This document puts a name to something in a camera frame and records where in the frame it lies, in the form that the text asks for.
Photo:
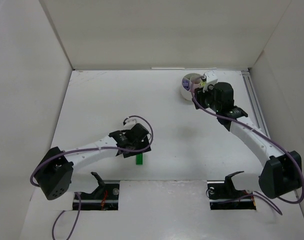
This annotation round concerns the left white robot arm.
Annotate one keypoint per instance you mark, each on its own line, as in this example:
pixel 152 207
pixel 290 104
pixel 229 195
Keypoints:
pixel 58 171

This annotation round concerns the white round divided container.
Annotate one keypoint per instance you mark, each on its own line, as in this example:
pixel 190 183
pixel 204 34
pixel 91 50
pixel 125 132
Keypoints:
pixel 190 82

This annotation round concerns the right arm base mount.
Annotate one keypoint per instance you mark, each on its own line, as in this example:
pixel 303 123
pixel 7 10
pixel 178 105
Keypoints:
pixel 223 195

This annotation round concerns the aluminium rail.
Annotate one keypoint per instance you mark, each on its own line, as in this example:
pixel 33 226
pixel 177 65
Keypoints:
pixel 254 102

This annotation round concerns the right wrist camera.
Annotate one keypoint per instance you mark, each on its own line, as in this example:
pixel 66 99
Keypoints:
pixel 209 77

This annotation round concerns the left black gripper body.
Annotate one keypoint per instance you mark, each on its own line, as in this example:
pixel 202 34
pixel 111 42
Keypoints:
pixel 138 150

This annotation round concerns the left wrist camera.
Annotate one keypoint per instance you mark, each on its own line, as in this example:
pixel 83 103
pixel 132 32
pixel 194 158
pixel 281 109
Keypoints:
pixel 129 121

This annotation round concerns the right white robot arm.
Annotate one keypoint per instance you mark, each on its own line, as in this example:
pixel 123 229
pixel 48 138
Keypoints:
pixel 281 170

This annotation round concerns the green long lego brick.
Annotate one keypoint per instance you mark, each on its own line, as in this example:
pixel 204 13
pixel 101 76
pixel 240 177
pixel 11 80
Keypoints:
pixel 139 159

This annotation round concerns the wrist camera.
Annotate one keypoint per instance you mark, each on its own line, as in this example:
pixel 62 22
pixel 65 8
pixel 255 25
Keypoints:
pixel 129 121
pixel 209 77

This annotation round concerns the purple long lego brick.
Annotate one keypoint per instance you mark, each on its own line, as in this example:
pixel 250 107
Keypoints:
pixel 186 83

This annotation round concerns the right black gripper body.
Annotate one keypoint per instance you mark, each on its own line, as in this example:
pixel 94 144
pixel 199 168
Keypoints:
pixel 199 95

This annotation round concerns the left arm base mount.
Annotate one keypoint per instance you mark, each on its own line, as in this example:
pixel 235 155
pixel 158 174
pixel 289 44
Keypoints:
pixel 96 194

